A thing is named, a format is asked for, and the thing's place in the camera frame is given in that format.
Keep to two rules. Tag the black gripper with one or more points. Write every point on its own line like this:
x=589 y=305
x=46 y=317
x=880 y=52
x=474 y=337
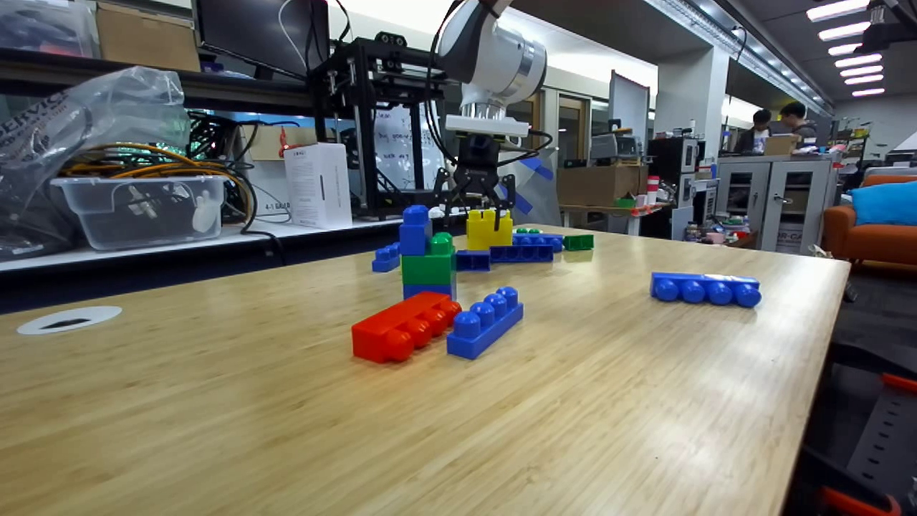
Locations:
x=480 y=158

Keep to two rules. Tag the blue two-stud block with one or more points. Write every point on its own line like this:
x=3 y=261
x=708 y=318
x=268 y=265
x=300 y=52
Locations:
x=474 y=258
x=414 y=229

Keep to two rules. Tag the green square block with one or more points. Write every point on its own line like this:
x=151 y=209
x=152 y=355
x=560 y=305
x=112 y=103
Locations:
x=431 y=268

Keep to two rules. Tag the blue square block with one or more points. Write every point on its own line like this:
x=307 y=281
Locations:
x=429 y=291

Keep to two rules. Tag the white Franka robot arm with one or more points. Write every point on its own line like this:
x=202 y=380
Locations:
x=497 y=57

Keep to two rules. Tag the large yellow block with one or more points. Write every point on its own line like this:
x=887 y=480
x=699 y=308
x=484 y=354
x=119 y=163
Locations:
x=487 y=237

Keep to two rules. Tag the blue four-stud block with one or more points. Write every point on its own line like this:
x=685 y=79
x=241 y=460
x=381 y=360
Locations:
x=384 y=258
x=484 y=323
x=706 y=291
x=526 y=247

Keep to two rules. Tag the green two-stud block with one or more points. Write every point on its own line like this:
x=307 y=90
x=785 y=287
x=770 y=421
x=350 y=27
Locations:
x=576 y=241

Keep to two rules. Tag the red four-stud block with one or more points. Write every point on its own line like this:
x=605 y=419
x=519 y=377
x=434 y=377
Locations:
x=404 y=325

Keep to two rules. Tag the brown cardboard box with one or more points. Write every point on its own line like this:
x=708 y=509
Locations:
x=146 y=37
x=602 y=188

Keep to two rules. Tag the white cardboard box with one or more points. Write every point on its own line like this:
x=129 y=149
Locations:
x=320 y=188

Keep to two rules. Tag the black shelf board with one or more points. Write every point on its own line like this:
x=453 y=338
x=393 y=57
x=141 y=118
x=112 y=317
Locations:
x=247 y=93

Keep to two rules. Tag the black monitor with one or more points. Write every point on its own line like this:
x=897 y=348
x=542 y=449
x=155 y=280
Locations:
x=261 y=32

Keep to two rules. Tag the person in background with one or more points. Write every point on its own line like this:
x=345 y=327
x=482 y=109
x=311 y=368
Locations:
x=761 y=129
x=801 y=129

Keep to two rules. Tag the grey metal cabinet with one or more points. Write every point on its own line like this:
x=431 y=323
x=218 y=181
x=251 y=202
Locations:
x=775 y=202

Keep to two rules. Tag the clear plastic container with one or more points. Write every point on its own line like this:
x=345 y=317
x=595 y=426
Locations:
x=139 y=209

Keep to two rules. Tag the orange sofa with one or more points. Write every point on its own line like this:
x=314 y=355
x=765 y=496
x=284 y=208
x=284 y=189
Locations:
x=874 y=247

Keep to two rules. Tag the ceiling light panel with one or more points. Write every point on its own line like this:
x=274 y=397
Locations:
x=840 y=9
x=845 y=47
x=845 y=29
x=864 y=69
x=860 y=57

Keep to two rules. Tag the blue cushion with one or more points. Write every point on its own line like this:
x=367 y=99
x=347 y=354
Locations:
x=890 y=202

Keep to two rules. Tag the clear plastic bag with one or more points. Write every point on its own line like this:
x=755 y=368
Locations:
x=86 y=118

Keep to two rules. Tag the small white table grommet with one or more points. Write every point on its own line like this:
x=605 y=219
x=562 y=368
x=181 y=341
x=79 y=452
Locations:
x=70 y=318

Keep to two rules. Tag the black and red chair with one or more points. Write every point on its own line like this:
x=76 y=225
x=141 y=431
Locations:
x=890 y=449

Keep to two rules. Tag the grey storage bin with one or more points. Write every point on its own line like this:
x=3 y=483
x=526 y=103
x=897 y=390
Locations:
x=43 y=23

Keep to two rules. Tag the black 3D printer frame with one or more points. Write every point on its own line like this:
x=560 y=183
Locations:
x=364 y=132

